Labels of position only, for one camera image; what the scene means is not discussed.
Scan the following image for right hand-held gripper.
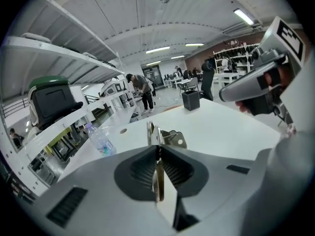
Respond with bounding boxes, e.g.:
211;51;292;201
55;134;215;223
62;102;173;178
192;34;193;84
218;15;306;125

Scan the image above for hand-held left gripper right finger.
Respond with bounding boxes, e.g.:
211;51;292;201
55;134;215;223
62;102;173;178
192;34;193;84
157;145;274;236

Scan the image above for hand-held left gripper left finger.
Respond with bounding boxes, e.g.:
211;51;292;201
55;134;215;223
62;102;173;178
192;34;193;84
31;145;173;236

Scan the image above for metal binder clip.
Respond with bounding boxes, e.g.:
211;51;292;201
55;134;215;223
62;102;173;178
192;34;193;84
146;120;188;203

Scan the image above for person's right hand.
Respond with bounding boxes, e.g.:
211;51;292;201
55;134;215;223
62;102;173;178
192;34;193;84
235;64;293;117

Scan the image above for shelves with black items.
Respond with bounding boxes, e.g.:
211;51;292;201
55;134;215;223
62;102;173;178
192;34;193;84
213;44;262;74

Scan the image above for black office chair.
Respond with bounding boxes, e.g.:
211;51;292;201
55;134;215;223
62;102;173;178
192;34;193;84
200;62;215;102

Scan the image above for clear plastic water bottle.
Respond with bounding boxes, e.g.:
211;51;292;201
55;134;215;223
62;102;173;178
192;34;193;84
84;121;117;157

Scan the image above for white table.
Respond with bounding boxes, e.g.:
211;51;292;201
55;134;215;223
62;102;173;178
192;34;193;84
57;98;282;182

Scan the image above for grey chair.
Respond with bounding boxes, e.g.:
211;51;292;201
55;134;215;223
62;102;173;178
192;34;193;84
179;77;199;96

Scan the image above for black pen holder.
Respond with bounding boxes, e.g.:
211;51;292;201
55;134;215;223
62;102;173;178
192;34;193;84
181;90;201;112

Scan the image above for green and black case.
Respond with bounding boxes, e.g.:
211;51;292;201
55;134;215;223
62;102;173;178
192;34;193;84
27;75;84;130

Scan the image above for white headset device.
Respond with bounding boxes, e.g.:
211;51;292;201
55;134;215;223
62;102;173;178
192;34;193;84
99;76;130;96

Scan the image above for white metal shelving unit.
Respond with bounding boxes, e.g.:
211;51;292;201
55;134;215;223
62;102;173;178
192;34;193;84
0;0;139;199

